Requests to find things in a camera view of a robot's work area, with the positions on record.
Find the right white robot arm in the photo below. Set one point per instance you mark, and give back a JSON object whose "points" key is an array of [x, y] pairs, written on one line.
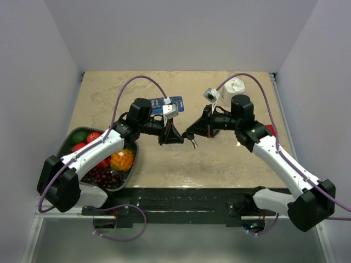
{"points": [[307, 203]]}

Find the purple grapes bunch front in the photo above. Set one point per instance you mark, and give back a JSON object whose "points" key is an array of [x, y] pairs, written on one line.
{"points": [[104, 178]]}

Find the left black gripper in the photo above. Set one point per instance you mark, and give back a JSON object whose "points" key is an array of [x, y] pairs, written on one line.
{"points": [[172, 136]]}

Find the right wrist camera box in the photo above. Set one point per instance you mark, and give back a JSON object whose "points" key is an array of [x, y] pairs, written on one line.
{"points": [[212, 95]]}

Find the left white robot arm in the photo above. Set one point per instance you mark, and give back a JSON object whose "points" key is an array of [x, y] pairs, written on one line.
{"points": [[60, 178]]}

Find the orange spiky fruit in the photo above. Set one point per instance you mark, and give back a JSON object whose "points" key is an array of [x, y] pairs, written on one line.
{"points": [[122, 160]]}

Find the white paper roll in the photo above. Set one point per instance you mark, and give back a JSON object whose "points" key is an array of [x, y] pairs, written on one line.
{"points": [[232, 87]]}

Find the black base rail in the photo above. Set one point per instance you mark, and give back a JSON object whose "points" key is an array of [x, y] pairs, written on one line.
{"points": [[215, 206]]}

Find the red strawberries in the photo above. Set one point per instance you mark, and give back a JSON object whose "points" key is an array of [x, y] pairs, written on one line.
{"points": [[103, 164]]}

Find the red apple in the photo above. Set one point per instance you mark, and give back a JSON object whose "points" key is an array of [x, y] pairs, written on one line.
{"points": [[79, 146], [92, 136]]}

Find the green lime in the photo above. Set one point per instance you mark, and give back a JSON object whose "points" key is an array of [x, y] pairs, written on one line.
{"points": [[79, 137]]}

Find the blue blister card package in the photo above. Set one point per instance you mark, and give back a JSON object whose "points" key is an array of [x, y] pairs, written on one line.
{"points": [[157, 104]]}

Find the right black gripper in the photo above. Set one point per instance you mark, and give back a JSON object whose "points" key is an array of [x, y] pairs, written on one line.
{"points": [[204, 126]]}

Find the red box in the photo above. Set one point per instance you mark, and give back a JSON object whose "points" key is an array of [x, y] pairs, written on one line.
{"points": [[271, 129]]}

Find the dark green fruit tray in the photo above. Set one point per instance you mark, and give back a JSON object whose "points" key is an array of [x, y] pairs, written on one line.
{"points": [[66, 148]]}

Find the bunch of black keys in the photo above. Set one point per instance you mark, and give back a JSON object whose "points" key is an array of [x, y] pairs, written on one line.
{"points": [[191, 137]]}

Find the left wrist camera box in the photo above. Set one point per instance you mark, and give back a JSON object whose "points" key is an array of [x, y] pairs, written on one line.
{"points": [[169, 112]]}

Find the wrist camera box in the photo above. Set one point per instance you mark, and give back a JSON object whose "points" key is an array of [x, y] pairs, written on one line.
{"points": [[212, 95], [169, 112]]}

